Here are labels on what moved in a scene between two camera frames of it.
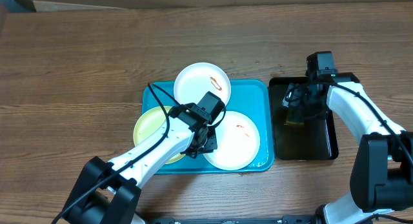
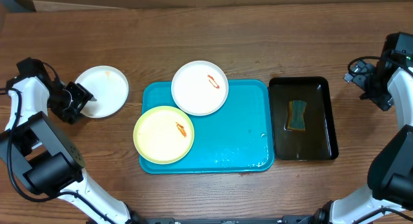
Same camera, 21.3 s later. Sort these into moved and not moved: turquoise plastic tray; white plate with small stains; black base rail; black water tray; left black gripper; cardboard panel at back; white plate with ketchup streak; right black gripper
Moved: left black gripper; right black gripper; white plate with small stains
Not moved: black base rail; black water tray; cardboard panel at back; white plate with ketchup streak; turquoise plastic tray
